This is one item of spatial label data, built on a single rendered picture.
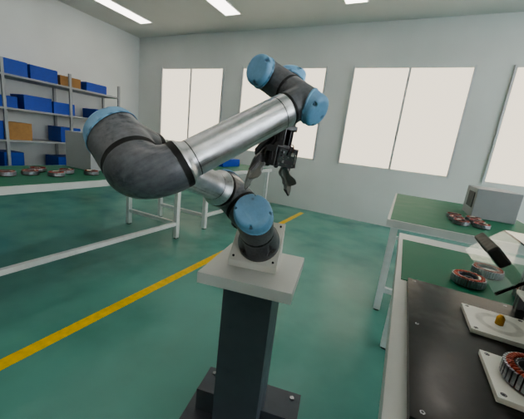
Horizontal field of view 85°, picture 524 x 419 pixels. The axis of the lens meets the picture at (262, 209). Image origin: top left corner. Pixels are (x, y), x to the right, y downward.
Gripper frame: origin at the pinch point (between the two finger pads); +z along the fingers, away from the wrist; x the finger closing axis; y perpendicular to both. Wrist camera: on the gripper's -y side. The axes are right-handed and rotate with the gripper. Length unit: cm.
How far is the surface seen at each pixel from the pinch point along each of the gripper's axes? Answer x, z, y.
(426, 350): 25, 26, 42
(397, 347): 22, 29, 37
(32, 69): -161, -97, -552
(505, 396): 25, 26, 57
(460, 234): 167, 10, -25
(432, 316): 41, 24, 34
